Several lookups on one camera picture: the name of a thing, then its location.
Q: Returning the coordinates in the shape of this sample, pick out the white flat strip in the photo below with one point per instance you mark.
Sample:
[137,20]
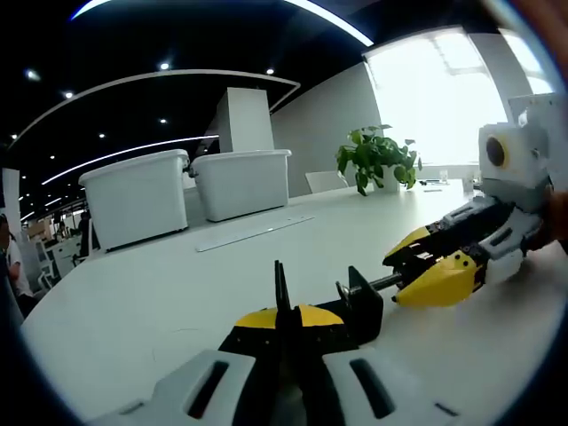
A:
[253,234]

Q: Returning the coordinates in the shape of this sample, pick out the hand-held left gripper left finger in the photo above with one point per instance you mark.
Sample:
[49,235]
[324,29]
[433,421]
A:
[248,341]

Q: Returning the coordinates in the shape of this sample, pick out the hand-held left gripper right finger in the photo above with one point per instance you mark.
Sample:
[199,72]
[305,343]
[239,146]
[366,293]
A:
[319,339]

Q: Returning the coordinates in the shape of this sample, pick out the black fixed fixture clamp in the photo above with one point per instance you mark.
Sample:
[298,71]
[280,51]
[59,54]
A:
[366,317]

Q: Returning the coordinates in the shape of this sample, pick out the wide white storage bin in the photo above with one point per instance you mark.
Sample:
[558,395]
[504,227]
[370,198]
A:
[242,188]

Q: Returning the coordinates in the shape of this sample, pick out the potted green plant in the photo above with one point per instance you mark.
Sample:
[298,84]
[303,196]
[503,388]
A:
[373,155]

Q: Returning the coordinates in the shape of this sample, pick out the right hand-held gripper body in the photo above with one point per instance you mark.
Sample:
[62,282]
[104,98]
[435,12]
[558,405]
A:
[523,160]

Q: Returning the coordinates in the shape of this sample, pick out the white desk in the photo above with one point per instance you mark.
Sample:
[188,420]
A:
[155,284]

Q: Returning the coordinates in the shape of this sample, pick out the window with white blinds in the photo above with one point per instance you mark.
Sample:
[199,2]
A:
[528,62]
[435,102]

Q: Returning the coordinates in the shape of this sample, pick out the white chair back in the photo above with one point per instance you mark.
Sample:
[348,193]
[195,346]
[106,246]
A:
[326,183]

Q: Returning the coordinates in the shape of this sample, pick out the tall white storage bin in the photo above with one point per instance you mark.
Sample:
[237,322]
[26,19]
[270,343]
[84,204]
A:
[133,204]

